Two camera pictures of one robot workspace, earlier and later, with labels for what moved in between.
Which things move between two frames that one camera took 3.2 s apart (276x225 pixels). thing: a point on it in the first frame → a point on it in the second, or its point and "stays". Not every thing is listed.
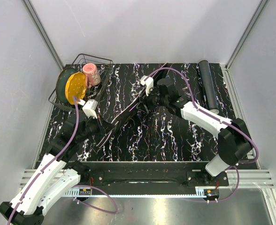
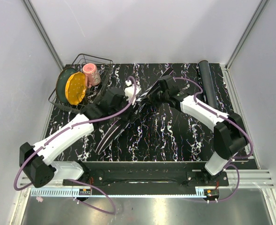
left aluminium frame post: x=43 y=33 stays
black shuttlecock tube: x=209 y=86 stays
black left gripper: x=101 y=130 → x=131 y=116
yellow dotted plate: x=76 y=86 stays
